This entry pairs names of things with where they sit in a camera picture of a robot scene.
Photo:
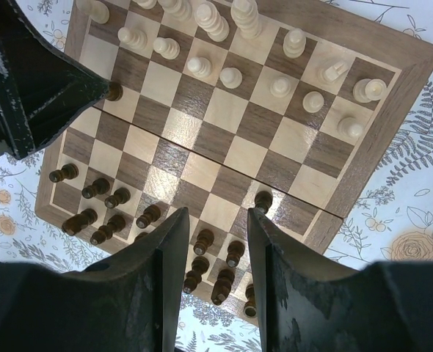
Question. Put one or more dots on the light rook chess piece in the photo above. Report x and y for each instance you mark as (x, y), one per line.
(367, 90)

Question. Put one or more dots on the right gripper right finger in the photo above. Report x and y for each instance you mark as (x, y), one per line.
(307, 302)

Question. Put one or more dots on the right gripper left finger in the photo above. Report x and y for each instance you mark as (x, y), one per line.
(128, 301)

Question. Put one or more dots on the floral table mat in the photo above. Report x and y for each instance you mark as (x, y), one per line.
(389, 208)

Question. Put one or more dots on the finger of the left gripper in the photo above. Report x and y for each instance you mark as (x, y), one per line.
(42, 90)

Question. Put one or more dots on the wooden chess board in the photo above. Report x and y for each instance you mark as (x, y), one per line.
(222, 107)

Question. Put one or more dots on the dark pawn chess piece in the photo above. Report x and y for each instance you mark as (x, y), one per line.
(67, 172)

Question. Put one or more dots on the light knight chess piece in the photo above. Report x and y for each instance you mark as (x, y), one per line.
(332, 70)

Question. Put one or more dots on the dark rook chess piece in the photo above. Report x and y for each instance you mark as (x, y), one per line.
(250, 309)

